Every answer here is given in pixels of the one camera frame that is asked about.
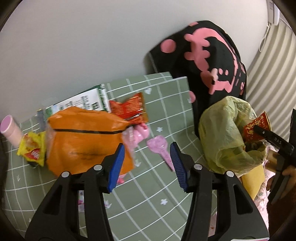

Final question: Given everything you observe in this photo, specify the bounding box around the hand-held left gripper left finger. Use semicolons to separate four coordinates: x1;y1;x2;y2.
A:
24;143;125;241

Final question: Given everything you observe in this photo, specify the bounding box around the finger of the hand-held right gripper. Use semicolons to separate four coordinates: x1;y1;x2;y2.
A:
253;125;281;147

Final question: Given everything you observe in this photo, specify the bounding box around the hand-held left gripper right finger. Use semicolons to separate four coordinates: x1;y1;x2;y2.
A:
170;142;270;241

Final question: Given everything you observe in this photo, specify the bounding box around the red and gold packet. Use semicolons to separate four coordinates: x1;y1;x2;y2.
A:
242;112;272;142

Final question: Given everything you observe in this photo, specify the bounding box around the pink purple wrapper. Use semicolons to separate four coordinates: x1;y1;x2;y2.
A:
146;136;175;172

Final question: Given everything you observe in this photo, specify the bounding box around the orange snack bag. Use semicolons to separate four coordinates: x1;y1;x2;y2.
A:
45;106;134;176

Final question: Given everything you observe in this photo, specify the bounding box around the yellow-green plastic bag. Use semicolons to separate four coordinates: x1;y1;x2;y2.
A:
198;95;269;176

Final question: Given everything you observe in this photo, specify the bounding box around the red snack packet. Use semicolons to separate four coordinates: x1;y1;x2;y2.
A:
109;92;149;123

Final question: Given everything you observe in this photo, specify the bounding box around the yellow snack packet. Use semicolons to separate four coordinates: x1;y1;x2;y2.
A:
17;132;48;168

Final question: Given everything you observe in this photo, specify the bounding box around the person's right hand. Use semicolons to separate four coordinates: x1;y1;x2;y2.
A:
265;152;296;192

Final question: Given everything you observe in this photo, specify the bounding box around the green grid blanket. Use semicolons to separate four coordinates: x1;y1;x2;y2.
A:
0;72;223;241

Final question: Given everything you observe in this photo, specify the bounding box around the yellow paper envelope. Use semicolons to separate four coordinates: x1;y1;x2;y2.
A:
240;162;265;201

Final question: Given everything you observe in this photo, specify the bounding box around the pink plastic toy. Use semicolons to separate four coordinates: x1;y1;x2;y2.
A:
117;122;150;185

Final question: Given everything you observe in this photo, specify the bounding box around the striped curtain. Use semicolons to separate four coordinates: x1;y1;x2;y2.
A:
245;22;296;138

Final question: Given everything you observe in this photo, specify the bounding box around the dark red clothing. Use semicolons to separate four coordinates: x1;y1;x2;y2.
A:
267;192;296;241

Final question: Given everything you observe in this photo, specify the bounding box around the green and white carton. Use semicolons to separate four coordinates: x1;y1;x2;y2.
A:
37;84;112;117

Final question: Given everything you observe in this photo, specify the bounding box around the black cloth with pink print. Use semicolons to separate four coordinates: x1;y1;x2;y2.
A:
148;20;248;140

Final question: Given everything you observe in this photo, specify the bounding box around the pink cylindrical bottle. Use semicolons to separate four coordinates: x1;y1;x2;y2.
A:
0;115;23;147

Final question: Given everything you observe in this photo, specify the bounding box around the white cable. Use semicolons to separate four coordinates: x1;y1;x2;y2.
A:
258;22;272;53

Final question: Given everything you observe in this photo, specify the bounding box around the white wall device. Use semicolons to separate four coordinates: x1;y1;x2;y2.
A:
266;0;282;26

